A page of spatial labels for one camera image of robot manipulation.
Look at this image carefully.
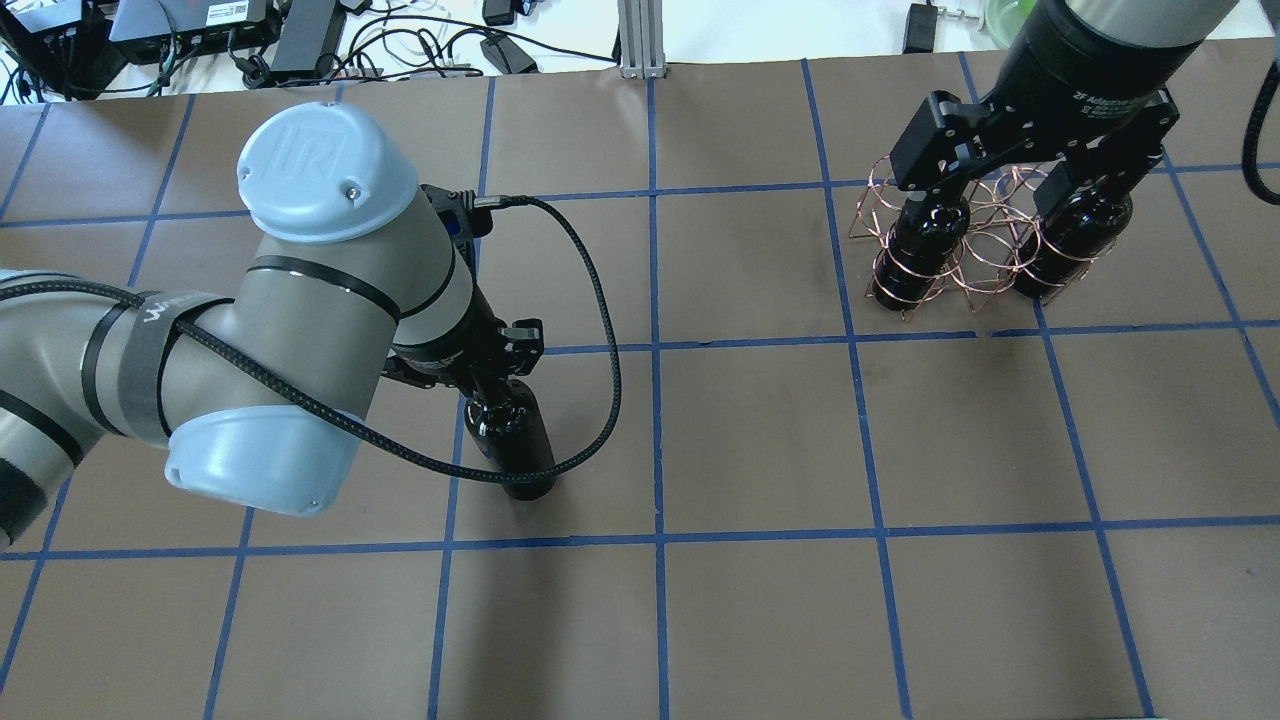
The dark wine bottle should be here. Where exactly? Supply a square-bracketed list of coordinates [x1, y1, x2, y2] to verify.
[463, 378, 556, 474]
[1012, 188, 1133, 299]

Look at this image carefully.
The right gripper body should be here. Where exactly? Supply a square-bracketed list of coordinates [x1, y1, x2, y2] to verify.
[890, 1, 1181, 187]

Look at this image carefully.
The green plastic bowl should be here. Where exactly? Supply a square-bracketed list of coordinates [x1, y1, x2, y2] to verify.
[983, 0, 1037, 49]

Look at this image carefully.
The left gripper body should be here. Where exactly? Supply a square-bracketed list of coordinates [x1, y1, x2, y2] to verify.
[381, 184, 545, 393]

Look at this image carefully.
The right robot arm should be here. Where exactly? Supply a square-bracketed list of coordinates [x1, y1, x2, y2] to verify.
[890, 1, 1233, 225]

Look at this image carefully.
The black power adapter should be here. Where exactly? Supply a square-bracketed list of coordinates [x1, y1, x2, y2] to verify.
[901, 1, 940, 55]

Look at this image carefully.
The aluminium frame post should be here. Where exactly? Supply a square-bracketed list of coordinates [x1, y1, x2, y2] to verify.
[617, 0, 669, 79]

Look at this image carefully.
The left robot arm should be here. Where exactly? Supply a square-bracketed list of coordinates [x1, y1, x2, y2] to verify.
[1, 102, 543, 544]

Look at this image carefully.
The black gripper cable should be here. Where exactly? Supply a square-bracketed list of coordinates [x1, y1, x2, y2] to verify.
[0, 193, 623, 486]

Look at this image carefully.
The copper wire wine basket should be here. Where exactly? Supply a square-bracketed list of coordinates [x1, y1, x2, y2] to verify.
[847, 158, 1120, 322]

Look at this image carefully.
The dark wine bottle far slot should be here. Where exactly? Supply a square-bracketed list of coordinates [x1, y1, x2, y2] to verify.
[870, 214, 966, 314]

